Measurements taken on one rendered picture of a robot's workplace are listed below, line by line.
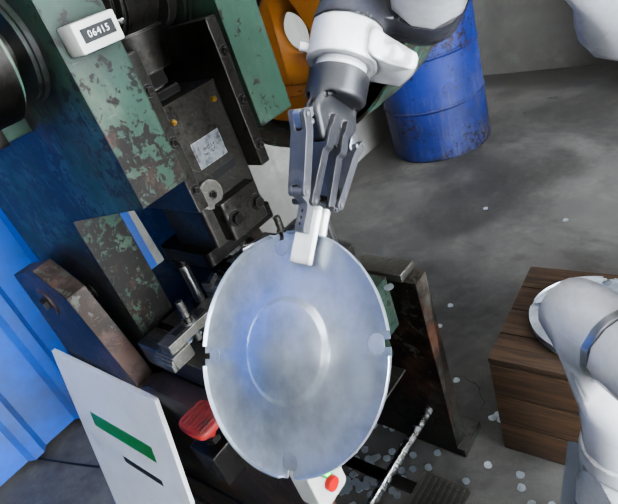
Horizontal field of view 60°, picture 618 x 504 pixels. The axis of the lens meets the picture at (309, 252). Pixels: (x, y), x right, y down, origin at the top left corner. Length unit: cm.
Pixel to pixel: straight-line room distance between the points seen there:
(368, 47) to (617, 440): 60
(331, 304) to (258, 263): 13
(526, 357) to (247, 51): 93
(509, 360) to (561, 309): 61
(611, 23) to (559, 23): 349
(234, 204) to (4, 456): 158
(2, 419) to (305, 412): 173
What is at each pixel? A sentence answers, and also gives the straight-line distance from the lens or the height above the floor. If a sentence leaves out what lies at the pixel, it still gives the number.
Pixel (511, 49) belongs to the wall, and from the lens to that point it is 432.
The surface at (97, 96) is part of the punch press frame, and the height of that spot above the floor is 124.
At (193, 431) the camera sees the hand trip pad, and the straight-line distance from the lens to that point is 89.
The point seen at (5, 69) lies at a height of 131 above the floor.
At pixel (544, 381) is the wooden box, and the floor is 31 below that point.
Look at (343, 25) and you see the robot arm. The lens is 66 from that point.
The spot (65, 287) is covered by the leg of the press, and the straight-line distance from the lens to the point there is 130.
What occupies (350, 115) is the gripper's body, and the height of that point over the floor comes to 114.
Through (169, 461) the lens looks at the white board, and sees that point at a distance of 141.
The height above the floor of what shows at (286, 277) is 100.
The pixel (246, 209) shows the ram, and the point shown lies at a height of 93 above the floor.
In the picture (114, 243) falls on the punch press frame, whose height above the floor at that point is 92.
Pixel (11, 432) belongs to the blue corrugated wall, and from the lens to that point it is 229.
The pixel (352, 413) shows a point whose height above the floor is 91.
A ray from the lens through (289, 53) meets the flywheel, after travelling 130.
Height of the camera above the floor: 135
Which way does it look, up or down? 30 degrees down
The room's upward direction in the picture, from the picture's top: 20 degrees counter-clockwise
